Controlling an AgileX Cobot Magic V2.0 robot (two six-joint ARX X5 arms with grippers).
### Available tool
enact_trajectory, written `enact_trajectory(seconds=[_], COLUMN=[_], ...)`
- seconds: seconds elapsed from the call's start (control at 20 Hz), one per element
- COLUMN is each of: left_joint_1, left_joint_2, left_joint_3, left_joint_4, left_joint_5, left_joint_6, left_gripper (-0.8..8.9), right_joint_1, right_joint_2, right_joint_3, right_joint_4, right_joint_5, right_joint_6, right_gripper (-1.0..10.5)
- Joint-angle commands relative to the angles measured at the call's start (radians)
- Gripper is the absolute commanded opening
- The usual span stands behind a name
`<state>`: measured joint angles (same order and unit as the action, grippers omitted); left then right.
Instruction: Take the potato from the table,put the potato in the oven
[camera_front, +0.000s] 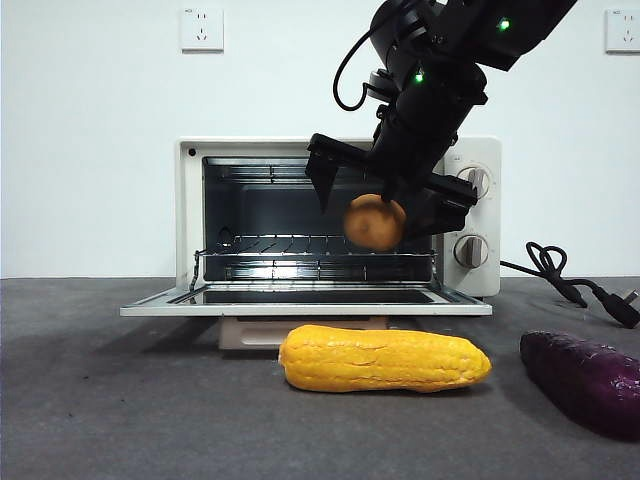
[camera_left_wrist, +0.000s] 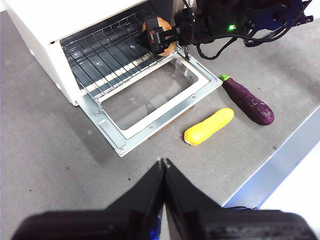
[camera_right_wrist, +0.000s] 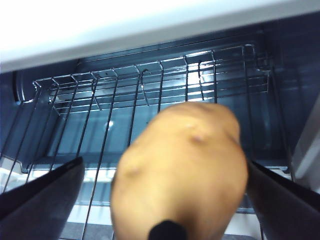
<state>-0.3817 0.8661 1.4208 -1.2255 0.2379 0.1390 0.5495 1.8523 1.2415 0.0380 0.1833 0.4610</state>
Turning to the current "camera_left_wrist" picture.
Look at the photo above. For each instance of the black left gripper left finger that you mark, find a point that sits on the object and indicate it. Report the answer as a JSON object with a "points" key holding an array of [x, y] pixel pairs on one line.
{"points": [[100, 225]]}

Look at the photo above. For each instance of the brown potato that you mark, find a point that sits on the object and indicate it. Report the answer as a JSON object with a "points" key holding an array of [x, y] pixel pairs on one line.
{"points": [[165, 23]]}

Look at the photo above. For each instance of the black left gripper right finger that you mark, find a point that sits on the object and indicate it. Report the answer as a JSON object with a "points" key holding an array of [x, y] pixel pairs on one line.
{"points": [[225, 225]]}

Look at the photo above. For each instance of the purple eggplant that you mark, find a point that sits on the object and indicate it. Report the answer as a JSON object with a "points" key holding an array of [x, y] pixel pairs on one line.
{"points": [[247, 100]]}

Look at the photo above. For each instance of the white Toshiba toaster oven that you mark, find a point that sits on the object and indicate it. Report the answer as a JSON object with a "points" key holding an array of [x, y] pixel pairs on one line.
{"points": [[42, 27]]}

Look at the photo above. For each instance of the yellow corn cob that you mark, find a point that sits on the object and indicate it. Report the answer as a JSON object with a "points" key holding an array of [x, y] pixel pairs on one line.
{"points": [[207, 127]]}

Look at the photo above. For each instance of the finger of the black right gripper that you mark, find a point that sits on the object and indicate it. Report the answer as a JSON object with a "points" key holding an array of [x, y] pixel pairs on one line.
{"points": [[153, 37]]}

